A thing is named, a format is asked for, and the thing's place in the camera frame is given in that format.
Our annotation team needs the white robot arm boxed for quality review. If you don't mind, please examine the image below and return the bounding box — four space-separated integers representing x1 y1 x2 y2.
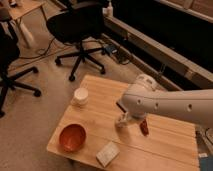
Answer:
118 74 213 128

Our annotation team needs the white spray bottle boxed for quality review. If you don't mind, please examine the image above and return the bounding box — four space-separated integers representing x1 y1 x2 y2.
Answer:
101 0 113 17

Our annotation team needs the white cup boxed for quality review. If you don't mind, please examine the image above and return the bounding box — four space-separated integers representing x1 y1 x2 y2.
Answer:
74 88 89 105

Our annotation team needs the red bowl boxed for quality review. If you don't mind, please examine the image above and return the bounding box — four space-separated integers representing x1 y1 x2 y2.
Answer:
59 124 86 152

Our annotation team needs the blue power strip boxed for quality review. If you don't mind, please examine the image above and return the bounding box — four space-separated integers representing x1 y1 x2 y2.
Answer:
105 45 117 55

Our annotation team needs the black office chair far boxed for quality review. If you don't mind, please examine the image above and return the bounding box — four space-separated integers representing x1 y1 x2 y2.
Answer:
46 0 109 81

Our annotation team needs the black office chair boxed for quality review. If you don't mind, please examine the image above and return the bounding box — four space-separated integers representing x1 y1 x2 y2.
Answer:
46 0 109 81
0 7 41 118

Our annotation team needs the black office chair near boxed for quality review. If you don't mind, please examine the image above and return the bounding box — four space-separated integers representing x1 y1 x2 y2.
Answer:
0 7 41 118

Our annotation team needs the wooden side table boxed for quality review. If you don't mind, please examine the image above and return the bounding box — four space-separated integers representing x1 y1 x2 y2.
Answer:
9 0 47 48

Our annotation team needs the long metal rail bench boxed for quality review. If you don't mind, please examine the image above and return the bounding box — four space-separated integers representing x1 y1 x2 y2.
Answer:
105 0 213 89

